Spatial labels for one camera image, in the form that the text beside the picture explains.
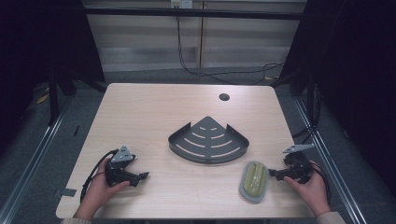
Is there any white wall socket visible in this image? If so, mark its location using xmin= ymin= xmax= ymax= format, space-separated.
xmin=169 ymin=0 xmax=194 ymax=9

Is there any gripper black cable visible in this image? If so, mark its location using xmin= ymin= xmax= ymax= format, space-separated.
xmin=79 ymin=148 xmax=120 ymax=203
xmin=307 ymin=161 xmax=332 ymax=204

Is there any grey tape piece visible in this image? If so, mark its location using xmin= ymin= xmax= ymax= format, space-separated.
xmin=60 ymin=188 xmax=78 ymax=198

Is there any green sponge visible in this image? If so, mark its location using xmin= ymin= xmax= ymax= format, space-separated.
xmin=238 ymin=160 xmax=271 ymax=204

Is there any dark grey corner shelf rack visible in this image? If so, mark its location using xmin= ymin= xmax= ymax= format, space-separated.
xmin=167 ymin=116 xmax=250 ymax=165

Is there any aluminium floor rail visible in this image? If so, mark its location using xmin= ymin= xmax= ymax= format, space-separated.
xmin=292 ymin=97 xmax=372 ymax=224
xmin=0 ymin=102 xmax=71 ymax=224

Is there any person's right hand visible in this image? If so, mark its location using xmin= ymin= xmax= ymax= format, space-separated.
xmin=283 ymin=160 xmax=332 ymax=218

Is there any person's left hand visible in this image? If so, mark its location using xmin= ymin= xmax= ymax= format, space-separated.
xmin=73 ymin=157 xmax=131 ymax=221

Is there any black wall cable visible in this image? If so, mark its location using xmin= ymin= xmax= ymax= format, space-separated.
xmin=176 ymin=15 xmax=285 ymax=86

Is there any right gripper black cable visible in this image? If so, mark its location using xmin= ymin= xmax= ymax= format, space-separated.
xmin=307 ymin=161 xmax=332 ymax=204

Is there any black metal stand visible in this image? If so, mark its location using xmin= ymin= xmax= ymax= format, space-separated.
xmin=48 ymin=71 xmax=78 ymax=127
xmin=290 ymin=71 xmax=323 ymax=146

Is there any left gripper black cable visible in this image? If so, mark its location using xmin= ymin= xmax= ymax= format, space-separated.
xmin=79 ymin=148 xmax=120 ymax=203

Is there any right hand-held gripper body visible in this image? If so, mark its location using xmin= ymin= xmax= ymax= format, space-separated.
xmin=274 ymin=143 xmax=316 ymax=185

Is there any black horizontal metal bar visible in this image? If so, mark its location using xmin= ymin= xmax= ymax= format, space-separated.
xmin=83 ymin=7 xmax=307 ymax=21

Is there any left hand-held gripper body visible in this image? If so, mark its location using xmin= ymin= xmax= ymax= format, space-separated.
xmin=105 ymin=145 xmax=141 ymax=188

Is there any yellow floor scrap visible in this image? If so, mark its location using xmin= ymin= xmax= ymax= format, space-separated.
xmin=35 ymin=92 xmax=50 ymax=105

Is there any black curtain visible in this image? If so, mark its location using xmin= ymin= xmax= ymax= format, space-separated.
xmin=0 ymin=0 xmax=106 ymax=157
xmin=279 ymin=0 xmax=396 ymax=194

